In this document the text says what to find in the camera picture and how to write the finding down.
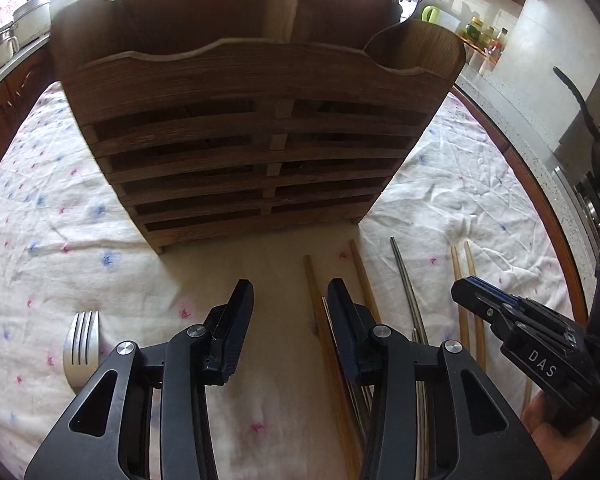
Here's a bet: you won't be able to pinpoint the white jug green handle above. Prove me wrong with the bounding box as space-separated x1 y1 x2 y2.
420 6 460 32

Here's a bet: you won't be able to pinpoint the gas stove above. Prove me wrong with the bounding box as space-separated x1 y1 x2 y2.
554 119 600 254

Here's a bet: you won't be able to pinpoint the wooden utensil holder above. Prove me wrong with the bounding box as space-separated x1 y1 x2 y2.
50 0 466 252

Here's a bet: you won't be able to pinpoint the lower wooden base cabinets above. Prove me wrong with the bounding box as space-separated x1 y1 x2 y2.
0 46 55 162

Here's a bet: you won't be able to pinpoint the wooden chopstick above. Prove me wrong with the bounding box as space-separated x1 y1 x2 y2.
462 239 489 373
303 255 362 479
450 244 472 351

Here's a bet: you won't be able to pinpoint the steel chopstick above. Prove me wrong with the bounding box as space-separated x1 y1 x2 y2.
390 237 428 344

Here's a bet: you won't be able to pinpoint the black pan handle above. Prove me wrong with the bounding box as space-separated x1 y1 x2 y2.
553 66 600 140

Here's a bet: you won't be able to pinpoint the large white rice cooker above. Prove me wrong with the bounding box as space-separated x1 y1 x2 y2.
12 0 50 49

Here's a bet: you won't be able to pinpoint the person's right hand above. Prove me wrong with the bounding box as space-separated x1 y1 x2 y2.
521 391 594 479

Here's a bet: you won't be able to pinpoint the floral white tablecloth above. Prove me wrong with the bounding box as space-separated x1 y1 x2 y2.
0 84 571 479

